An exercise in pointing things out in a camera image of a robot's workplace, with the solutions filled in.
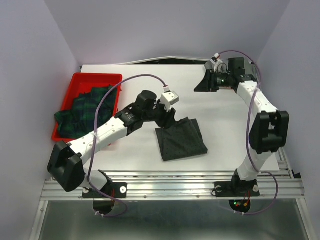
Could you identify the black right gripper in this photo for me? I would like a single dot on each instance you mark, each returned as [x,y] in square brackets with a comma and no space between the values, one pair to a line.
[207,84]

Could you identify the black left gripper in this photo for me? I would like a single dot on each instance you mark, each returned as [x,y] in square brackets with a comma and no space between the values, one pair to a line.
[168,119]

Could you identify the grey dotted skirt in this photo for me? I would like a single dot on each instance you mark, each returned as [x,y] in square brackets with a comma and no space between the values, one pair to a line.
[182,140]

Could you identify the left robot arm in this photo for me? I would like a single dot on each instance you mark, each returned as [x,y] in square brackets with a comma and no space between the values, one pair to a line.
[67,160]

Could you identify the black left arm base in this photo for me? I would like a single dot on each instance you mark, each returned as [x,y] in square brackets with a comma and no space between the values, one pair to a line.
[116,190]

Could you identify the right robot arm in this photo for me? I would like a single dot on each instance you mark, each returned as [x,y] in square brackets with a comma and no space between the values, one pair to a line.
[267,126]

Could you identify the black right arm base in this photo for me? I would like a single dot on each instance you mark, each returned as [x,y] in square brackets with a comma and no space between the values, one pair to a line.
[228,189]

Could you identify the folded pink patterned skirt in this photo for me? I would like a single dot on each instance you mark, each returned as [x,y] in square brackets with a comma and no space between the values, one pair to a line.
[225,88]

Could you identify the folded light grey skirt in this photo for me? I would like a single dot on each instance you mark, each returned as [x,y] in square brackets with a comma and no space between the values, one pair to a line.
[248,66]

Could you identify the green plaid skirt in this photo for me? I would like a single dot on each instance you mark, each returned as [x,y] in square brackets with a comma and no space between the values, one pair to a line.
[79,121]

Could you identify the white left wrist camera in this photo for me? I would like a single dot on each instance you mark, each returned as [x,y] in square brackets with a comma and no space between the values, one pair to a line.
[168,99]

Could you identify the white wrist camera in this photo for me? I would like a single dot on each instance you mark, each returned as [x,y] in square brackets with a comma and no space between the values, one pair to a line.
[218,65]
[168,99]

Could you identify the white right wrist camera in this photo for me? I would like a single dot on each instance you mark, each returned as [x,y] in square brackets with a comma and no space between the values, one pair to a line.
[218,65]

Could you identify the aluminium frame rail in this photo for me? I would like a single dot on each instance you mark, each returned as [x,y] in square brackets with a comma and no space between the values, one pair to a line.
[197,185]

